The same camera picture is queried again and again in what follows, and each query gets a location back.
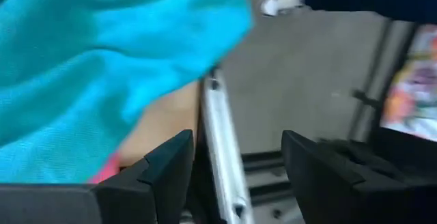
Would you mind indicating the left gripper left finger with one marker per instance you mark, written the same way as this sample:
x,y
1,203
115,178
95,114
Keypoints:
x,y
160,183

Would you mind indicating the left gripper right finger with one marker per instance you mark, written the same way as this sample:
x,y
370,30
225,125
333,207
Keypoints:
x,y
341,190

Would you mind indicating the pink microfiber towel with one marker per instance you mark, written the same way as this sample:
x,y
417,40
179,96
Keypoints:
x,y
107,171

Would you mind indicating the blue microfiber towel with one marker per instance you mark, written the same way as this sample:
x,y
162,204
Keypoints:
x,y
85,63

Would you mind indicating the screen with colourful picture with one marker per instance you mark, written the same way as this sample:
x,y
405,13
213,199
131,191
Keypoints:
x,y
414,87

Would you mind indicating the person's white shoe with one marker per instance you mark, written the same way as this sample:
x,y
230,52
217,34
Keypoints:
x,y
281,1

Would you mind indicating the silver aluminium frame rail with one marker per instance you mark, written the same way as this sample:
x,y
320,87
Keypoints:
x,y
222,142

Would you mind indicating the black metal post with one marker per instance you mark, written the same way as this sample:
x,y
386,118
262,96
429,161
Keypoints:
x,y
370,80

